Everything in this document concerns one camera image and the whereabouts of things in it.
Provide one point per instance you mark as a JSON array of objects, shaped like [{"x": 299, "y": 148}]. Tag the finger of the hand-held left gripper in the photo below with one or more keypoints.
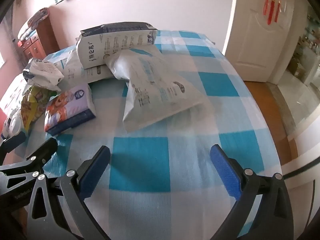
[
  {"x": 46, "y": 148},
  {"x": 12, "y": 141}
]

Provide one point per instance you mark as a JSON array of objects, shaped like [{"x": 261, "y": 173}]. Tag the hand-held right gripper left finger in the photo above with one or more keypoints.
[{"x": 95, "y": 171}]

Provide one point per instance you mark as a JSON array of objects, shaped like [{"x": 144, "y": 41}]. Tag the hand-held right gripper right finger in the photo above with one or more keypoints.
[{"x": 225, "y": 172}]

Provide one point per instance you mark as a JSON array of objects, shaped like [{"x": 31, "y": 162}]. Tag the yellow snack wrapper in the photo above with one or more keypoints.
[{"x": 31, "y": 107}]

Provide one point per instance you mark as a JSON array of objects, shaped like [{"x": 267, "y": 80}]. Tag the crushed dark blue milk carton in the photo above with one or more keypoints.
[{"x": 42, "y": 73}]

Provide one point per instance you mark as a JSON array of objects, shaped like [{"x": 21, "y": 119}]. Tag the white printed plastic packaging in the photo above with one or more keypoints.
[{"x": 13, "y": 100}]

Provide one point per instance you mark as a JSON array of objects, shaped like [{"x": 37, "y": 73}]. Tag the purple orange snack box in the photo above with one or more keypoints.
[{"x": 70, "y": 107}]

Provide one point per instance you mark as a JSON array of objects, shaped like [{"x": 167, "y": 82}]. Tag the blue white checkered cloth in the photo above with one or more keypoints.
[{"x": 155, "y": 180}]

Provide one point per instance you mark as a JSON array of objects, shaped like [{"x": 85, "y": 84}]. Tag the brown wooden cabinet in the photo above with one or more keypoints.
[{"x": 41, "y": 42}]

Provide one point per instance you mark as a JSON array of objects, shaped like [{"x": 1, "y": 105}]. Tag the large white plastic bag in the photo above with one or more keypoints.
[{"x": 160, "y": 90}]

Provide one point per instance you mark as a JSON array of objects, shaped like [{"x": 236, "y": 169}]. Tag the folded blankets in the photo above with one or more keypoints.
[{"x": 32, "y": 23}]

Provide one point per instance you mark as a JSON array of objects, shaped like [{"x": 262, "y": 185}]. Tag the white milk carton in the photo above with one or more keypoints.
[{"x": 110, "y": 45}]

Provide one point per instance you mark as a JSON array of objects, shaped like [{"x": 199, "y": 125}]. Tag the white door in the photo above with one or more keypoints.
[{"x": 257, "y": 42}]

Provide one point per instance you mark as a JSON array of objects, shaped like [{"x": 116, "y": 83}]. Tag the cluttered shelf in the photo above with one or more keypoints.
[{"x": 307, "y": 50}]

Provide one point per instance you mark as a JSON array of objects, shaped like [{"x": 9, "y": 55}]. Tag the red hanging decoration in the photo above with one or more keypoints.
[{"x": 273, "y": 2}]

